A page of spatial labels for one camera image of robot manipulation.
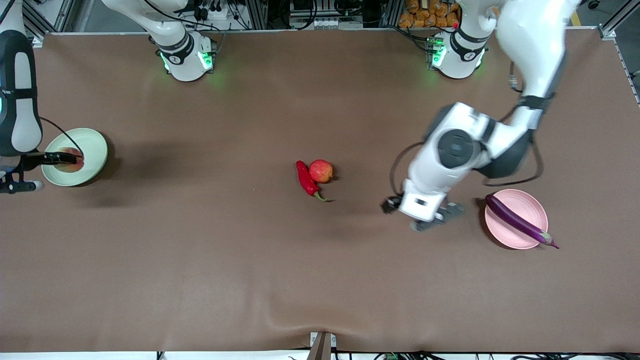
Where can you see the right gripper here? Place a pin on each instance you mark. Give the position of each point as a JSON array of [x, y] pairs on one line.
[[36, 159]]

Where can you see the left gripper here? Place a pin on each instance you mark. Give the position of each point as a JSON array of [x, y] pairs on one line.
[[390, 205]]

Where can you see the yellow-pink peach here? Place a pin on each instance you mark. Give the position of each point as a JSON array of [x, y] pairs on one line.
[[70, 168]]

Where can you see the purple eggplant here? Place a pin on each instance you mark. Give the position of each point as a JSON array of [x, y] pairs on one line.
[[515, 220]]

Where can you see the red apple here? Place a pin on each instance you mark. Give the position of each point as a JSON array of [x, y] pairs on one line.
[[321, 171]]

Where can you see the red chili pepper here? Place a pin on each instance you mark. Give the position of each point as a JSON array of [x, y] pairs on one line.
[[305, 181]]

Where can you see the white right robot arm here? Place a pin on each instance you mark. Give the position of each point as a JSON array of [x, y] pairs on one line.
[[180, 55]]

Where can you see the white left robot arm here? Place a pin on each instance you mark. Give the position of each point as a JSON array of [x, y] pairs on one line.
[[460, 150]]

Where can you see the pale green round plate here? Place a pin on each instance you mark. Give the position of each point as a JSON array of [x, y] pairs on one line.
[[92, 150]]

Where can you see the pink round plate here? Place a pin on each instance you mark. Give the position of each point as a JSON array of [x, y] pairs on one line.
[[525, 205]]

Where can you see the brown table cover cloth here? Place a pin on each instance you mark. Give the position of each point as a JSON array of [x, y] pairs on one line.
[[300, 275]]

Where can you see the bag of orange bread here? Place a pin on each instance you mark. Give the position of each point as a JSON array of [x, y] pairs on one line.
[[430, 12]]

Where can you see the white power strip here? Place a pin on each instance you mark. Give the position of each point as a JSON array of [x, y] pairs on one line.
[[329, 23]]

